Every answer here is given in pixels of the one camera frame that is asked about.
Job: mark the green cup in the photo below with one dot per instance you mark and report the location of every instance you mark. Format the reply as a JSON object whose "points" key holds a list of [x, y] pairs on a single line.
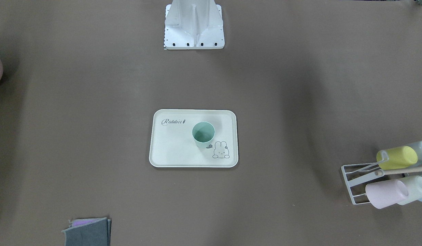
{"points": [[203, 134]]}

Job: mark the cream rectangular tray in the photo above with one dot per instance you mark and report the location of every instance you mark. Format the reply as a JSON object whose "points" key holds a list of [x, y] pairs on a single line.
{"points": [[172, 144]]}

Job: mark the white cup rack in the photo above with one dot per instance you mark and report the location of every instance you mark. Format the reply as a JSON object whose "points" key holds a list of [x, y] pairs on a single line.
{"points": [[357, 176]]}

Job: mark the pink cup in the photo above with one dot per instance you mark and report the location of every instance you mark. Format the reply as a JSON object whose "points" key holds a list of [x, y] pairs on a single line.
{"points": [[386, 193]]}

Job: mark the yellow cup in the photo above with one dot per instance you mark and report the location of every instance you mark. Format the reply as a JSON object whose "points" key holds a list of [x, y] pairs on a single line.
{"points": [[399, 157]]}

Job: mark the white cup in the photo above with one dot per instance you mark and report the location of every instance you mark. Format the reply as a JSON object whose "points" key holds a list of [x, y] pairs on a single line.
{"points": [[414, 187]]}

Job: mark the grey folded cloth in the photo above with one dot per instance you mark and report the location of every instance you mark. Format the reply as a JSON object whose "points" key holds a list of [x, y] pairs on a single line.
{"points": [[88, 232]]}

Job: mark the white pillar mount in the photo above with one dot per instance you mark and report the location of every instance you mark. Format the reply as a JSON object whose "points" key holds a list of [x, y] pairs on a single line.
{"points": [[193, 25]]}

